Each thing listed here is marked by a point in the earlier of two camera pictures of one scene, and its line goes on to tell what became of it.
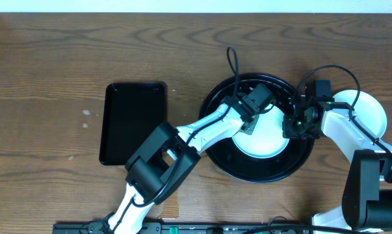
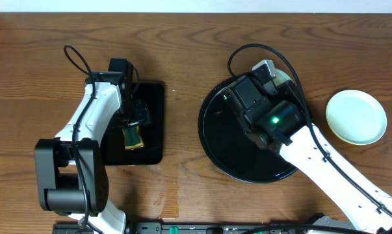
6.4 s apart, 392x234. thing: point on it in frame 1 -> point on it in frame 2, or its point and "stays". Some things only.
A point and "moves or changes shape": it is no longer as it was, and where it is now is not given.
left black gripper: x=248 y=118 -> x=140 y=114
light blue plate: x=366 y=111 stays
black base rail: x=189 y=228 stays
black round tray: x=227 y=158 stays
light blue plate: x=267 y=138 moves or changes shape
